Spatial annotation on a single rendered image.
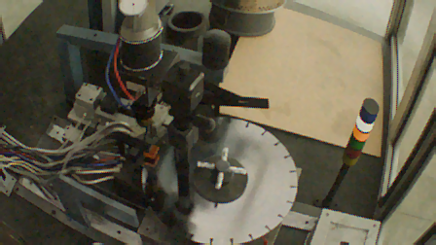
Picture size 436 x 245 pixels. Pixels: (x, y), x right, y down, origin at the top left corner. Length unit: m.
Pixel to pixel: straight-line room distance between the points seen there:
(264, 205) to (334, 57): 0.79
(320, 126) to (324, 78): 0.21
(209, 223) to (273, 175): 0.18
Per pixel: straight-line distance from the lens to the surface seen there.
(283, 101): 1.43
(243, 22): 1.56
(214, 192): 0.98
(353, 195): 1.29
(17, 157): 1.36
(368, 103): 0.94
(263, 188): 1.01
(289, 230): 1.19
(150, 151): 1.02
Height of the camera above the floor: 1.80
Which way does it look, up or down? 51 degrees down
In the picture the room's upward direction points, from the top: 5 degrees clockwise
